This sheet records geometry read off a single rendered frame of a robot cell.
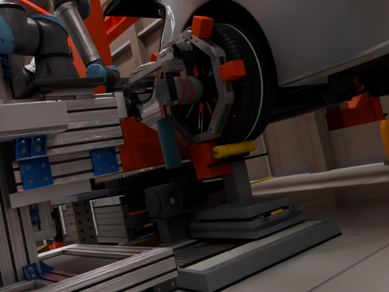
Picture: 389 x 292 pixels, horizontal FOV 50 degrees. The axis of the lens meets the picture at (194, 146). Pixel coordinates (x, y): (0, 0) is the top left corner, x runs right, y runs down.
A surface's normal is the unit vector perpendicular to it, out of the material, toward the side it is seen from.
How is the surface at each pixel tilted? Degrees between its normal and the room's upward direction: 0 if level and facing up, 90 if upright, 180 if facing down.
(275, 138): 90
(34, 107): 90
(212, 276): 90
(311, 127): 90
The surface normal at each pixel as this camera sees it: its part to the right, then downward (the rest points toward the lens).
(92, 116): 0.60, -0.17
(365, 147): -0.77, 0.14
